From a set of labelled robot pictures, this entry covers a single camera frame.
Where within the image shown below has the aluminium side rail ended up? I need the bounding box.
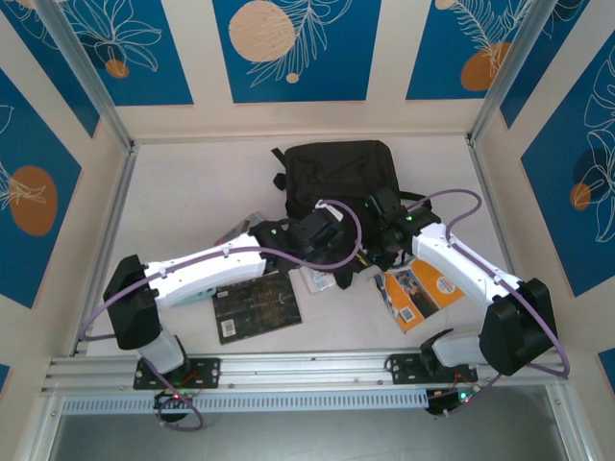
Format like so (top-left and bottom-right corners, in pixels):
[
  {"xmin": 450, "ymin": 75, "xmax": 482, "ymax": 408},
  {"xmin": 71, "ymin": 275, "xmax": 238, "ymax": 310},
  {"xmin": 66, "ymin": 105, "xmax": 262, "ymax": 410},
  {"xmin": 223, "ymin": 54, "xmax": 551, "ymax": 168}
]
[
  {"xmin": 70, "ymin": 141, "xmax": 140, "ymax": 357},
  {"xmin": 466, "ymin": 134, "xmax": 540, "ymax": 346}
]

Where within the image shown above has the orange book with photo cover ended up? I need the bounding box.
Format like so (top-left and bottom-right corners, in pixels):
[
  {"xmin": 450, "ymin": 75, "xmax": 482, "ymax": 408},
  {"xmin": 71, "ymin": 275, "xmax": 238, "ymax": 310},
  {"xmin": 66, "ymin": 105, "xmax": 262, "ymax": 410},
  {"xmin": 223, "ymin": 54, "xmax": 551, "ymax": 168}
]
[{"xmin": 369, "ymin": 258, "xmax": 466, "ymax": 335}]

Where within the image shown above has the white and blue supply pack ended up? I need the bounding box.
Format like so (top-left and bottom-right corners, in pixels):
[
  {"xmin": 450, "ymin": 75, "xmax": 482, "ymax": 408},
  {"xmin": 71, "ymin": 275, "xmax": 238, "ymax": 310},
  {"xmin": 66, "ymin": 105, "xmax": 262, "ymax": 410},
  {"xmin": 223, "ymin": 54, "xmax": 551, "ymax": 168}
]
[{"xmin": 300, "ymin": 266, "xmax": 337, "ymax": 295}]

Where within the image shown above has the grey case with pen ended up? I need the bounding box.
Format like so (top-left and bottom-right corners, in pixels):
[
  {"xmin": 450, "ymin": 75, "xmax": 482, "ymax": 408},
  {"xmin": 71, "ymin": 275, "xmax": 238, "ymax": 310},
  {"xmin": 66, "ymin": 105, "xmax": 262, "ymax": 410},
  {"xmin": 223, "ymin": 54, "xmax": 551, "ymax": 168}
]
[{"xmin": 215, "ymin": 210, "xmax": 263, "ymax": 249}]

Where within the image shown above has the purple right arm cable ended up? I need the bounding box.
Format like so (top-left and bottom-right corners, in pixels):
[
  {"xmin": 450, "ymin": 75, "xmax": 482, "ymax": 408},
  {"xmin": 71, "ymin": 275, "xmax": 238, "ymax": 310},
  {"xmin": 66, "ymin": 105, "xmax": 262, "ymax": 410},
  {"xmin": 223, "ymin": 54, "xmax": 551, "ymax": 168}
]
[{"xmin": 406, "ymin": 189, "xmax": 573, "ymax": 417}]

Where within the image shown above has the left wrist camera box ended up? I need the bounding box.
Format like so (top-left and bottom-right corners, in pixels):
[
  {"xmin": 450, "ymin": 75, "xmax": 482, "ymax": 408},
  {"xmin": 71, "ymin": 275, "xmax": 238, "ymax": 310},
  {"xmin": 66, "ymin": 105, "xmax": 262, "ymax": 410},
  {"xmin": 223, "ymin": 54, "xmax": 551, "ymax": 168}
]
[{"xmin": 314, "ymin": 201, "xmax": 343, "ymax": 222}]

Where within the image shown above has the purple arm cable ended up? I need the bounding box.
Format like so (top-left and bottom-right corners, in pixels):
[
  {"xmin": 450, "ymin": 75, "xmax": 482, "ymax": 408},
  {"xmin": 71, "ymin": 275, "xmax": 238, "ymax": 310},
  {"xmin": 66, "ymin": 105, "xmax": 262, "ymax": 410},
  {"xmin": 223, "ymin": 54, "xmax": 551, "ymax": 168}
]
[
  {"xmin": 406, "ymin": 189, "xmax": 573, "ymax": 417},
  {"xmin": 80, "ymin": 199, "xmax": 365, "ymax": 432}
]

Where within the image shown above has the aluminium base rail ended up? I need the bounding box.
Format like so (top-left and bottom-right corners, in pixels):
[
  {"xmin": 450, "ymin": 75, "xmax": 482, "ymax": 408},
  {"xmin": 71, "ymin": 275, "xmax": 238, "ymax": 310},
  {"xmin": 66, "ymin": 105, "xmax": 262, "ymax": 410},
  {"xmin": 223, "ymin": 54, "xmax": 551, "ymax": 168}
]
[{"xmin": 40, "ymin": 346, "xmax": 573, "ymax": 396}]

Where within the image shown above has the white slotted cable duct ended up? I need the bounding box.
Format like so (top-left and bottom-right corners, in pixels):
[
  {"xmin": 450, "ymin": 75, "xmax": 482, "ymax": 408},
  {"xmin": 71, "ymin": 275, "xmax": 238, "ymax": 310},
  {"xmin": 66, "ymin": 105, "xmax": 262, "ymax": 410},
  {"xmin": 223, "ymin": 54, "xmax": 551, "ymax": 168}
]
[{"xmin": 61, "ymin": 388, "xmax": 430, "ymax": 417}]

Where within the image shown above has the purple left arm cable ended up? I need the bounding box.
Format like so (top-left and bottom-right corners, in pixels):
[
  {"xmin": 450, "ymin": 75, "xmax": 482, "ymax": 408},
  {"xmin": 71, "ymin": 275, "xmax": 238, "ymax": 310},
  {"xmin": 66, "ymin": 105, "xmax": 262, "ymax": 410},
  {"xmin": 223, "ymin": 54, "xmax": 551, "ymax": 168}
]
[{"xmin": 80, "ymin": 199, "xmax": 365, "ymax": 432}]

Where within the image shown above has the mint green pencil case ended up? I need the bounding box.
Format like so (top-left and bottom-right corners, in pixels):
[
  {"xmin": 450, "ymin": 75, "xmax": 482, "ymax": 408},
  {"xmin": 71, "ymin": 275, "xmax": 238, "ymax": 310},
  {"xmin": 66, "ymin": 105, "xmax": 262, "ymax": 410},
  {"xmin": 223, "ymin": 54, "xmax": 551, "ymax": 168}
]
[{"xmin": 181, "ymin": 286, "xmax": 218, "ymax": 308}]

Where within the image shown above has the black book with gold print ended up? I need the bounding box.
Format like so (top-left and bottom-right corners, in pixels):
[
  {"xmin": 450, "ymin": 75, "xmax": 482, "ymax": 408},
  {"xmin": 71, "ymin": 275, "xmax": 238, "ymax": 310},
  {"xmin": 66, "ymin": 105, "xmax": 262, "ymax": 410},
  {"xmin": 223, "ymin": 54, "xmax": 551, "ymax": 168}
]
[{"xmin": 212, "ymin": 271, "xmax": 304, "ymax": 346}]

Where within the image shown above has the aluminium frame post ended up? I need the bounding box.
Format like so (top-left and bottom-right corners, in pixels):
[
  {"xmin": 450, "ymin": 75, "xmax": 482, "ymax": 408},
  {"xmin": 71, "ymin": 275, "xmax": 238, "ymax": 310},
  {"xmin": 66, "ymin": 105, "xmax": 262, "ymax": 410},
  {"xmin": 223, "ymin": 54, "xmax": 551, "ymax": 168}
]
[
  {"xmin": 468, "ymin": 0, "xmax": 566, "ymax": 145},
  {"xmin": 34, "ymin": 0, "xmax": 138, "ymax": 151}
]

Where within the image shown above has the black fabric backpack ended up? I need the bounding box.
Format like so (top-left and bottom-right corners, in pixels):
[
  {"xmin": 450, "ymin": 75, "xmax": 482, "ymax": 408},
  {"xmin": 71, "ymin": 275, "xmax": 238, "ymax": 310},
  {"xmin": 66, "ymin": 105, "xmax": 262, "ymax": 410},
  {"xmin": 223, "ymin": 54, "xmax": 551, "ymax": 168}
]
[{"xmin": 271, "ymin": 139, "xmax": 433, "ymax": 290}]

